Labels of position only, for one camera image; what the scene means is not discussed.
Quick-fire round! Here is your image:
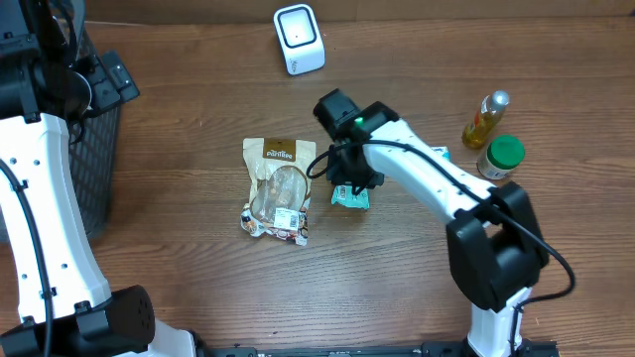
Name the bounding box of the white barcode scanner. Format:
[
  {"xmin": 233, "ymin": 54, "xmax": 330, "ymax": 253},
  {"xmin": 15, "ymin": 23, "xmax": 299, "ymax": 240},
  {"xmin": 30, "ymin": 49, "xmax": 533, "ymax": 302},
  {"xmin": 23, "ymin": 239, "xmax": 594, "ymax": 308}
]
[{"xmin": 273, "ymin": 3, "xmax": 325, "ymax": 75}]

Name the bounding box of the teal tissue pack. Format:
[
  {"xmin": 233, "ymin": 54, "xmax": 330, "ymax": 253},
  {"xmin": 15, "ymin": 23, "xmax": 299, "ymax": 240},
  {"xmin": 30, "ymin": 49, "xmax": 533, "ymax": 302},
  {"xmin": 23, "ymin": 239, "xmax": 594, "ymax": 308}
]
[{"xmin": 432, "ymin": 147, "xmax": 450, "ymax": 161}]

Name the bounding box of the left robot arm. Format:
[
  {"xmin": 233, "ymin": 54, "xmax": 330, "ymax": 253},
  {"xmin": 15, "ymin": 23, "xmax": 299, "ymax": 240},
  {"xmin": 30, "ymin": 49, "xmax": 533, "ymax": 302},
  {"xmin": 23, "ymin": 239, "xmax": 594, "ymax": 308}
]
[{"xmin": 1, "ymin": 1, "xmax": 208, "ymax": 357}]

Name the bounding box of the brown snack packet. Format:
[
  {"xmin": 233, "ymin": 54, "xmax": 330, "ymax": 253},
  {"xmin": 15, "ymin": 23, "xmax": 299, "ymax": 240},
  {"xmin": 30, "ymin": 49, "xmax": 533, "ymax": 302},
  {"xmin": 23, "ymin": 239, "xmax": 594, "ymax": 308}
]
[{"xmin": 240, "ymin": 138, "xmax": 317, "ymax": 246}]

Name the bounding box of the teal white snack packet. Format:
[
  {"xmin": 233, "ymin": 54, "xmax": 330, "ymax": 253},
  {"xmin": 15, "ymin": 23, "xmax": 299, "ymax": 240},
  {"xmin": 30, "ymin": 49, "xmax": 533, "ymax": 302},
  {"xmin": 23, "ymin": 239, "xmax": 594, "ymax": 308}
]
[{"xmin": 331, "ymin": 185, "xmax": 370, "ymax": 210}]

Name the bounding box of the grey plastic mesh basket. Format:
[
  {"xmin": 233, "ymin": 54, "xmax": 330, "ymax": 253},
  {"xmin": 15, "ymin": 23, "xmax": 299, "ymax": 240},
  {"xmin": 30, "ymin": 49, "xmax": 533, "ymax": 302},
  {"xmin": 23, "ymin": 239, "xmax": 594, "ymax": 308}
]
[{"xmin": 0, "ymin": 29, "xmax": 123, "ymax": 243}]

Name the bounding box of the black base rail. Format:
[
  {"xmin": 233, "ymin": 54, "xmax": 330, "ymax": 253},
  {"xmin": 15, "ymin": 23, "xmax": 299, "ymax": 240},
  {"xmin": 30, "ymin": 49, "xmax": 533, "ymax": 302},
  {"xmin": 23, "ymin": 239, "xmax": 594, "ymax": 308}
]
[{"xmin": 207, "ymin": 339, "xmax": 561, "ymax": 357}]

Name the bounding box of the silver round ball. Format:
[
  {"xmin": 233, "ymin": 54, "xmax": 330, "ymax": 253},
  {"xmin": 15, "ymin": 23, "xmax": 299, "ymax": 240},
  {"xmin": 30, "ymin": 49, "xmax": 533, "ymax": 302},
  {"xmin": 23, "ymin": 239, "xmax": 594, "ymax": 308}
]
[{"xmin": 461, "ymin": 90, "xmax": 510, "ymax": 149}]

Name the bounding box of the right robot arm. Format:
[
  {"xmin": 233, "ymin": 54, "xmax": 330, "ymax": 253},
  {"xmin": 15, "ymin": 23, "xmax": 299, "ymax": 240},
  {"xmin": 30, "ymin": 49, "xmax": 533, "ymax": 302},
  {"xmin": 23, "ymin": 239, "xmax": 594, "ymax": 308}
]
[{"xmin": 314, "ymin": 89, "xmax": 559, "ymax": 356}]

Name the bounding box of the green lid white jar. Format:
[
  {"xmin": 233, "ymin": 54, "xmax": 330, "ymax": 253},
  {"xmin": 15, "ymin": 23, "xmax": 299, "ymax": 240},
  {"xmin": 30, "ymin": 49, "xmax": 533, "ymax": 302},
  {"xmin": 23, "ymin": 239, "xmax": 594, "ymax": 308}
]
[{"xmin": 477, "ymin": 135, "xmax": 526, "ymax": 180}]

